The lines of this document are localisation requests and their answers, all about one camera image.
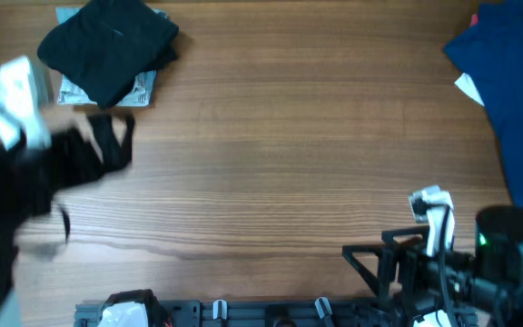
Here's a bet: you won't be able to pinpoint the black garment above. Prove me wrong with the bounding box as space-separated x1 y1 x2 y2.
36 0 181 110

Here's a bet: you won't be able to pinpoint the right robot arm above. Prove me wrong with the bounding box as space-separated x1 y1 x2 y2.
342 205 523 326

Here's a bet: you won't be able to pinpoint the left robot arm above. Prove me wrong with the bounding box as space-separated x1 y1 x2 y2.
0 114 135 307

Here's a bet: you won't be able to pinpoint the folded light blue jeans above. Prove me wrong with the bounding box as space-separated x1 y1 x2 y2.
54 5 170 108

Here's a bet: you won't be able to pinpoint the white paper sheet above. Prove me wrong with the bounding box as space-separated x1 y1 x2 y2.
454 73 484 106

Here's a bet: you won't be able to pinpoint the dark blue garment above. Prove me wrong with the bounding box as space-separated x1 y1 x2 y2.
444 1 523 207

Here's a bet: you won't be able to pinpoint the red item under garment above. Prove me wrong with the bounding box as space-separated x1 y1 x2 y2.
469 14 479 26

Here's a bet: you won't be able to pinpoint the right white rail clip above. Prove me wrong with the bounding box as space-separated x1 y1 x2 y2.
314 297 334 327

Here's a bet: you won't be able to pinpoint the white rail clip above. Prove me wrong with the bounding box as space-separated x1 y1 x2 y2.
314 297 334 327
212 299 228 322

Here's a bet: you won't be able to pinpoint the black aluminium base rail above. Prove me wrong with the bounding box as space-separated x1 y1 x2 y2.
73 298 479 327

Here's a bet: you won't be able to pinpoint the left white rail clip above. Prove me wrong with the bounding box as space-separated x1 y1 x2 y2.
212 299 228 322

